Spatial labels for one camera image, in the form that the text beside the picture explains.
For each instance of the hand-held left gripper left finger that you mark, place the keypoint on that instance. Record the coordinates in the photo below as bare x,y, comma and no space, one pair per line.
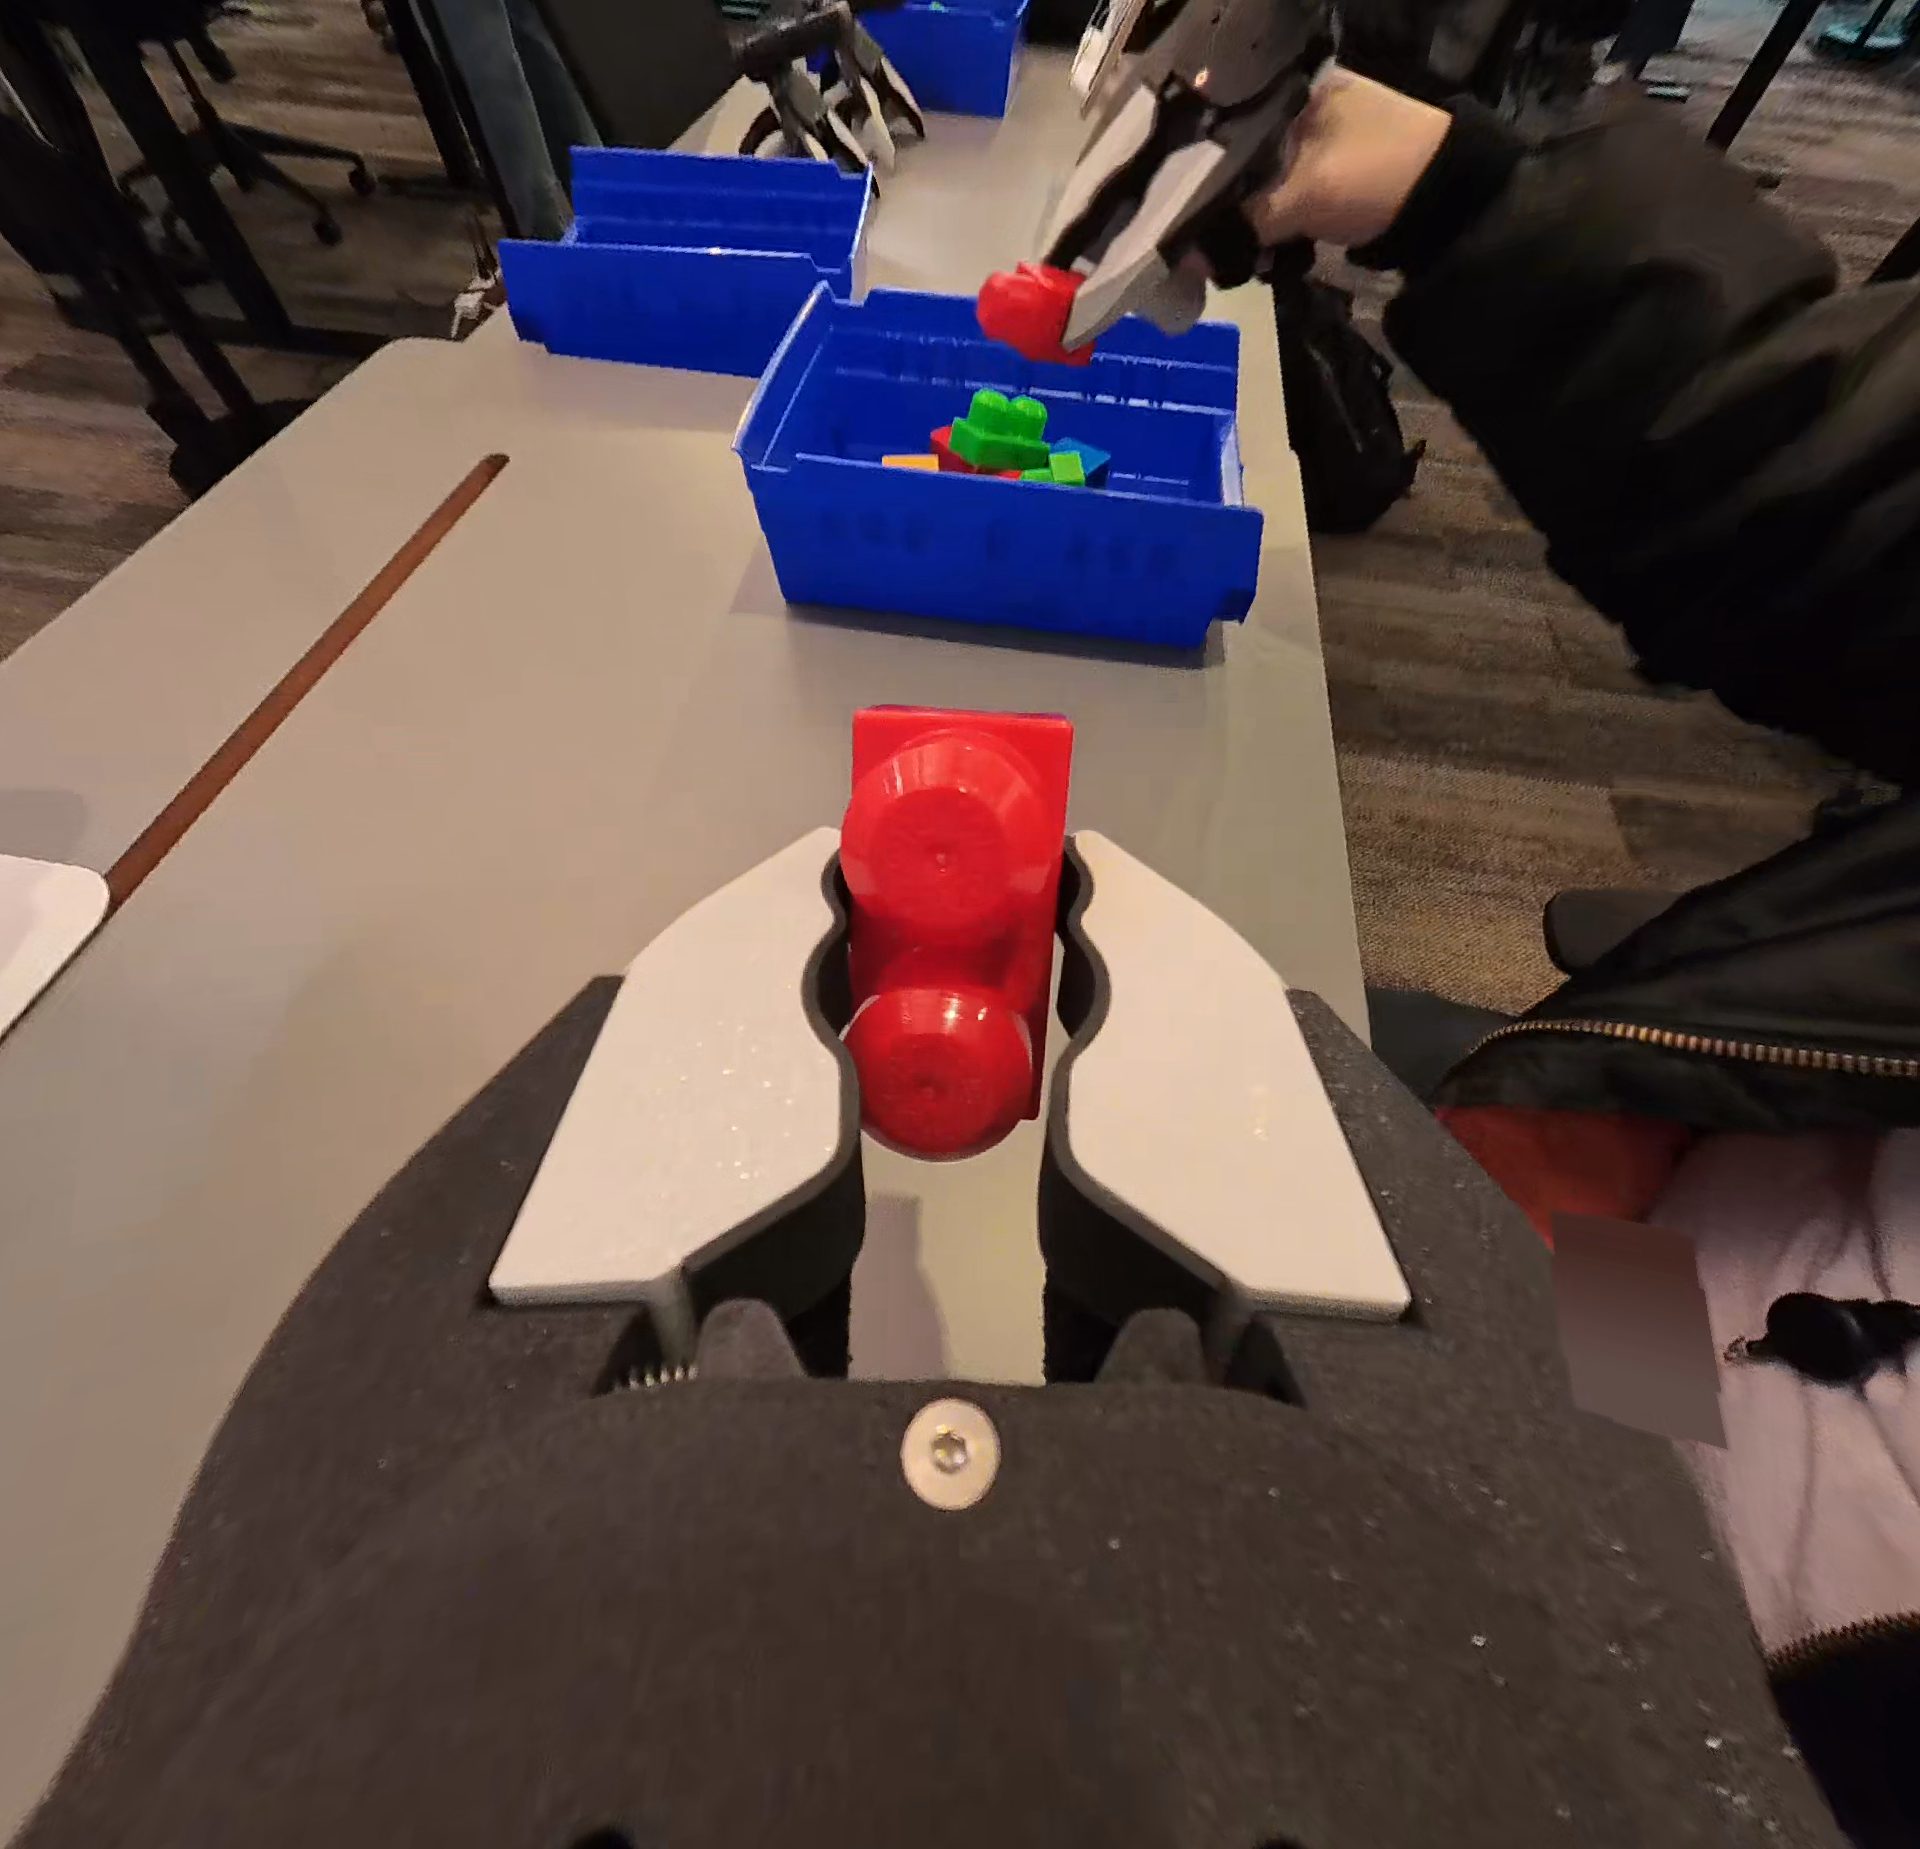
675,1116

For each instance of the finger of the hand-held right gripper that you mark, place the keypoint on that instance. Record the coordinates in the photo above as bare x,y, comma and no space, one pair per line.
1118,5
1157,245

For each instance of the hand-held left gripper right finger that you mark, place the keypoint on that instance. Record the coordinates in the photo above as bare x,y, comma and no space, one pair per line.
1232,1116

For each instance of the red mega block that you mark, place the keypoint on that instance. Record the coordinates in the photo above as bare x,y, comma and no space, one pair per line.
962,831
1029,315

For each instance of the pile of mega blocks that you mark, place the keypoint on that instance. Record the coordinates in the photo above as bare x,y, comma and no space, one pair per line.
997,441

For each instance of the blue storage bin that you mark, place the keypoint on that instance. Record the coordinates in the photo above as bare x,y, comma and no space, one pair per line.
992,576
675,276
962,51

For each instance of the person's right hand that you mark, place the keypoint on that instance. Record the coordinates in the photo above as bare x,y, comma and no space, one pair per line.
1350,172

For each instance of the black bag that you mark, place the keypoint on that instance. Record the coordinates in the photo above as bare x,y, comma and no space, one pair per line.
1350,411

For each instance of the idle black gripper tool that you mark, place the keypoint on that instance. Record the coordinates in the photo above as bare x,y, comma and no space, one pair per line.
826,80

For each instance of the person's white garment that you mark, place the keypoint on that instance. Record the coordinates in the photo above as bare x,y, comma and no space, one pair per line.
1801,1372

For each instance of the black office chair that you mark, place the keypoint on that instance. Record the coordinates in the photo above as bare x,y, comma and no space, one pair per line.
152,172

